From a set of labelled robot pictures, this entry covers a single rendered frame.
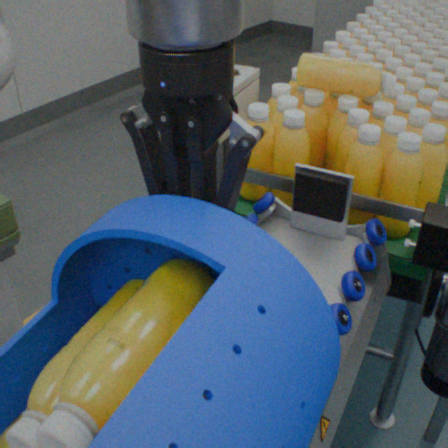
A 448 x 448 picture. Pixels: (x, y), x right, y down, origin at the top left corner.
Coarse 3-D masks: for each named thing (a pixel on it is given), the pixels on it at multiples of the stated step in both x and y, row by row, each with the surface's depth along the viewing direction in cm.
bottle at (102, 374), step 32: (160, 288) 44; (192, 288) 45; (128, 320) 41; (160, 320) 42; (96, 352) 39; (128, 352) 39; (160, 352) 41; (64, 384) 38; (96, 384) 37; (128, 384) 38; (96, 416) 36
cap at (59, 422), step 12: (48, 420) 35; (60, 420) 35; (72, 420) 35; (36, 432) 36; (48, 432) 35; (60, 432) 35; (72, 432) 35; (84, 432) 35; (48, 444) 36; (60, 444) 35; (72, 444) 34; (84, 444) 35
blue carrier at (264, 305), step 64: (64, 256) 48; (128, 256) 52; (192, 256) 41; (256, 256) 42; (64, 320) 55; (192, 320) 35; (256, 320) 38; (320, 320) 43; (0, 384) 48; (192, 384) 32; (256, 384) 35; (320, 384) 42
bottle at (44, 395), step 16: (128, 288) 52; (112, 304) 50; (96, 320) 48; (80, 336) 46; (64, 352) 45; (48, 368) 44; (64, 368) 43; (48, 384) 42; (32, 400) 42; (48, 400) 41; (32, 416) 41
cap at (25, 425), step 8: (16, 424) 41; (24, 424) 40; (32, 424) 40; (8, 432) 40; (16, 432) 40; (24, 432) 40; (32, 432) 40; (8, 440) 41; (16, 440) 40; (24, 440) 39; (32, 440) 39
